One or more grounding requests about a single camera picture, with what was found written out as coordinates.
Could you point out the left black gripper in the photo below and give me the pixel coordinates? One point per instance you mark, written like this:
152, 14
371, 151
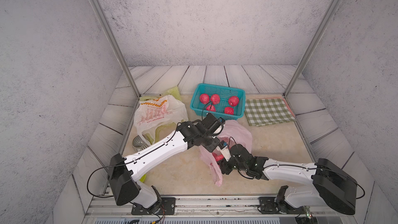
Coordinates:
211, 148

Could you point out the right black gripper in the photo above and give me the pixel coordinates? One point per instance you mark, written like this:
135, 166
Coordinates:
223, 165

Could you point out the red apple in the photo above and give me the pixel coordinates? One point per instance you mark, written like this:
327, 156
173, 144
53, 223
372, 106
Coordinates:
229, 111
211, 108
204, 98
217, 157
233, 101
215, 99

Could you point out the pink strawberry plastic bag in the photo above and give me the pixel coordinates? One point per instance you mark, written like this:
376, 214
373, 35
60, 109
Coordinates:
233, 133

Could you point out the yellow-green avocado plastic bag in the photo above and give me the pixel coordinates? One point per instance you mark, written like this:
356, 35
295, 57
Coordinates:
168, 95

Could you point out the white plastic bag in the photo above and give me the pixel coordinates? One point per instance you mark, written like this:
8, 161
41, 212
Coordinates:
157, 113

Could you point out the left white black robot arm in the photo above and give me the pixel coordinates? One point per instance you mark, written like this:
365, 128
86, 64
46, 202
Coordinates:
124, 173

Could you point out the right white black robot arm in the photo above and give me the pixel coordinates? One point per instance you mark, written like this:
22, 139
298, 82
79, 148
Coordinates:
321, 183

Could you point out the teal plastic basket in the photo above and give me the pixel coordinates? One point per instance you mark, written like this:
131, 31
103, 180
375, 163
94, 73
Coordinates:
223, 102

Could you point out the green checkered cloth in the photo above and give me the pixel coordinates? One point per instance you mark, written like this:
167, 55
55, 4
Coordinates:
262, 112

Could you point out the lime green plastic cup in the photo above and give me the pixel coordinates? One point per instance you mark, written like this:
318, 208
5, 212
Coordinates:
143, 178

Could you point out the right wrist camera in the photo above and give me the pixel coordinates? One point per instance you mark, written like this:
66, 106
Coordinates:
225, 151

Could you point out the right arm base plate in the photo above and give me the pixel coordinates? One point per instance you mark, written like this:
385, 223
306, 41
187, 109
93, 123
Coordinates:
268, 205

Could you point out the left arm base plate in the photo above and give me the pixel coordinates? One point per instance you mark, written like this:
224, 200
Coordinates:
164, 207

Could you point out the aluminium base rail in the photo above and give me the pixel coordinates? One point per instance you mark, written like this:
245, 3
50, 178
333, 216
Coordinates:
232, 209

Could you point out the left aluminium frame post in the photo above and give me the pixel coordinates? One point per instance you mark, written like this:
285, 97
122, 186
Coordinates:
97, 8

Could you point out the aluminium frame post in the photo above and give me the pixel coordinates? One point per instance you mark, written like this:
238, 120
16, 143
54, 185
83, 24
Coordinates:
326, 19
97, 8

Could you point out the right aluminium frame post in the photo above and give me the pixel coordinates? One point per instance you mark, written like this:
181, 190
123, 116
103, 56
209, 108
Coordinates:
326, 19

